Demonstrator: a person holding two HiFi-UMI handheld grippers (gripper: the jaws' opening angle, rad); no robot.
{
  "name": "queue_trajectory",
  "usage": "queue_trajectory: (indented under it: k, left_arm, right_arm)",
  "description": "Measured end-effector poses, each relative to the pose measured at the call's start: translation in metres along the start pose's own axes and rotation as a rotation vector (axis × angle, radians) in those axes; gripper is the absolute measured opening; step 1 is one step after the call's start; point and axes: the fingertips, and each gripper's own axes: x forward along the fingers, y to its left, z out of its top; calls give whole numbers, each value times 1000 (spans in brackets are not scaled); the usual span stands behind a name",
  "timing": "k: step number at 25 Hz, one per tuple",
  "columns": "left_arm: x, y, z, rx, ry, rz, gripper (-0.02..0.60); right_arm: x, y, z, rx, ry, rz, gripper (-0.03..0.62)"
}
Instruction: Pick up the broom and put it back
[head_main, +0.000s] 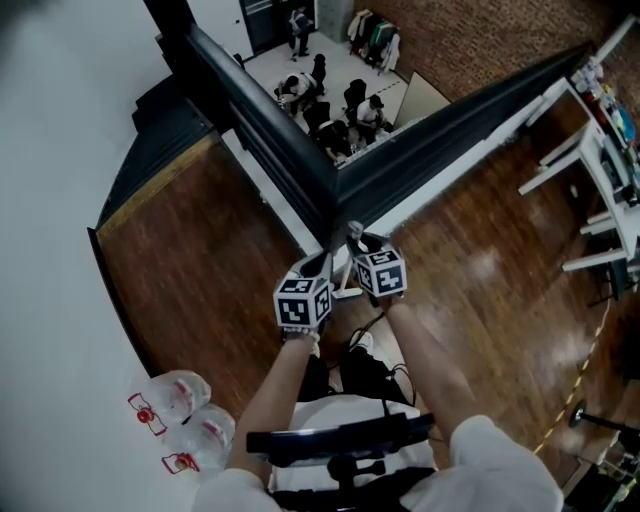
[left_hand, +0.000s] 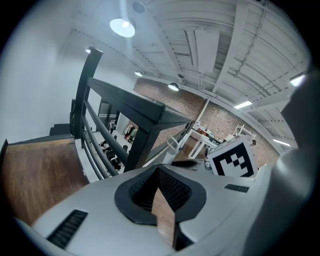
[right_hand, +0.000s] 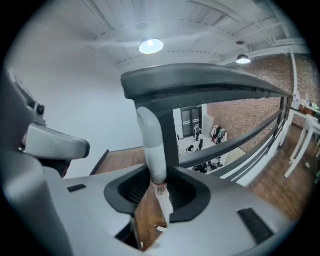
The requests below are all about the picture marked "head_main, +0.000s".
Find black office chair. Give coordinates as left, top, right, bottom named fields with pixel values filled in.
left=309, top=53, right=329, bottom=94
left=343, top=78, right=369, bottom=114
left=302, top=101, right=332, bottom=134

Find white flat panel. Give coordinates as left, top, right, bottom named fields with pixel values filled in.
left=394, top=70, right=454, bottom=132

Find black chest mount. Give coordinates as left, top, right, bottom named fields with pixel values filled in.
left=245, top=412, right=436, bottom=506

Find black staircase steps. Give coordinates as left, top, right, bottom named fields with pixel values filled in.
left=97, top=74, right=221, bottom=226

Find person's left forearm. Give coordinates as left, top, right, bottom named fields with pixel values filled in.
left=227, top=332, right=321, bottom=471

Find person's right forearm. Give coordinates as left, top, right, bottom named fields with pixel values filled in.
left=382, top=297, right=484, bottom=444

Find dark door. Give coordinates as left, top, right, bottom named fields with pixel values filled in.
left=238, top=0, right=281, bottom=55

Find clear water jug red cap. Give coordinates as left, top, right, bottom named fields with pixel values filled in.
left=127, top=369, right=214, bottom=437
left=160, top=403, right=237, bottom=475

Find black metal railing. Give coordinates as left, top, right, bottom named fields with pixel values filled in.
left=142, top=0, right=596, bottom=251

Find person's black shorts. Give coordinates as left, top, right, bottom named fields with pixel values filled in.
left=299, top=344, right=416, bottom=404

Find clothes rack with garments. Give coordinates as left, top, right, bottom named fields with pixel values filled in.
left=347, top=8, right=404, bottom=76

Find black cable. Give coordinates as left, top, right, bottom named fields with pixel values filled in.
left=347, top=312, right=419, bottom=416

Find white table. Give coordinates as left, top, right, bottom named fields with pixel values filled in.
left=517, top=74, right=640, bottom=274

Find person's white shirt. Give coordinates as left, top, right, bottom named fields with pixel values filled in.
left=192, top=397, right=566, bottom=512

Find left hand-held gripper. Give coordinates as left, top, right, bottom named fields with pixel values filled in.
left=273, top=251, right=335, bottom=337

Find white bead bracelet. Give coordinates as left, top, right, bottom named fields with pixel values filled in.
left=280, top=324, right=321, bottom=344

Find yellow black striped tape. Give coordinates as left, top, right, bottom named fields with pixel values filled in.
left=532, top=299, right=614, bottom=456

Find black stand with round base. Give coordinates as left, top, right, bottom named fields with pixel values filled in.
left=568, top=399, right=640, bottom=436

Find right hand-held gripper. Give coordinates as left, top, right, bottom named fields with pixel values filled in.
left=346, top=230, right=407, bottom=307

